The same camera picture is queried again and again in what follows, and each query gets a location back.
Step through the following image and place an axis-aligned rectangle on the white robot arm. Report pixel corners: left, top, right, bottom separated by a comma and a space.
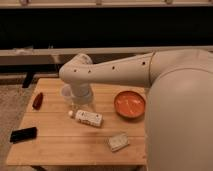
59, 49, 213, 171

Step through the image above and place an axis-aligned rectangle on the white sponge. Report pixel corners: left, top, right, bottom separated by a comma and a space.
107, 133, 129, 152

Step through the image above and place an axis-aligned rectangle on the black rectangular device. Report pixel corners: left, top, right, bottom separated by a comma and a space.
10, 127, 37, 143

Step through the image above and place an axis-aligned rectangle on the orange ceramic bowl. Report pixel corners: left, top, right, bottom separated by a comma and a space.
114, 91, 146, 119

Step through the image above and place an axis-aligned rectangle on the translucent plastic cup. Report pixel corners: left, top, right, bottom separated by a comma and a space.
60, 84, 73, 106

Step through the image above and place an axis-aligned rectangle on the wooden table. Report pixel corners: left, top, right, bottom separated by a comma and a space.
7, 78, 146, 166

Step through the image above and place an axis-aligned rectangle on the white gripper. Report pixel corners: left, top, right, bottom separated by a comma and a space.
70, 83, 93, 110

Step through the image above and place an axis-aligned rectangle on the grey wall rail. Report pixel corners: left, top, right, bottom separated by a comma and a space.
0, 45, 213, 66

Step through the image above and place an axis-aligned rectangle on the dark red snack bar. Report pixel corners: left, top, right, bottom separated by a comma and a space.
32, 93, 43, 110

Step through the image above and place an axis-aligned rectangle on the white plastic bottle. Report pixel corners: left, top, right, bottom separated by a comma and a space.
68, 110, 103, 127

